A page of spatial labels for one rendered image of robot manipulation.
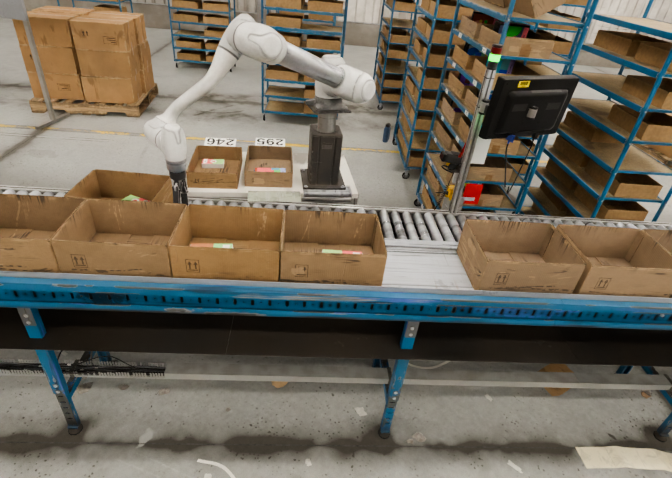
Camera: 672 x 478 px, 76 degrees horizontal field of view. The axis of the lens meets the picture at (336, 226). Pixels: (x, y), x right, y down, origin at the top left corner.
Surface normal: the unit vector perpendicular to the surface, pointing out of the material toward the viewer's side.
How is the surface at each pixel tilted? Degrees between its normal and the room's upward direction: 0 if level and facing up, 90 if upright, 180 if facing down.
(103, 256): 90
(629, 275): 90
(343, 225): 89
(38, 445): 0
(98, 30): 91
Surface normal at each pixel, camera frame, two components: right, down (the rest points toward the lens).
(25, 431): 0.09, -0.83
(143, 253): 0.05, 0.55
